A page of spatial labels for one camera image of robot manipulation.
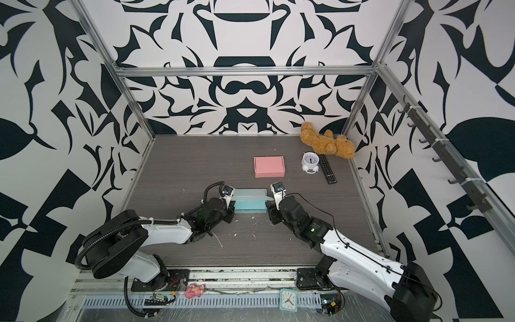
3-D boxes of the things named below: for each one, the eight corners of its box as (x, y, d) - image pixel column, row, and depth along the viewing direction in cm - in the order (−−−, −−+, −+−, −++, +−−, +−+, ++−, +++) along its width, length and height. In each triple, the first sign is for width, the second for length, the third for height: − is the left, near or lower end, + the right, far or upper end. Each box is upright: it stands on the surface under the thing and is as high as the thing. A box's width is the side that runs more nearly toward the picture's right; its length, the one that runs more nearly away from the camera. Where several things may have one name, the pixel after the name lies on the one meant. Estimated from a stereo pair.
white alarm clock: (303, 173, 106) (304, 169, 104) (300, 155, 114) (301, 151, 111) (320, 173, 106) (322, 169, 104) (316, 155, 114) (317, 151, 111)
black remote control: (327, 184, 103) (329, 181, 100) (317, 158, 113) (318, 154, 111) (335, 183, 103) (336, 180, 101) (323, 157, 114) (324, 154, 111)
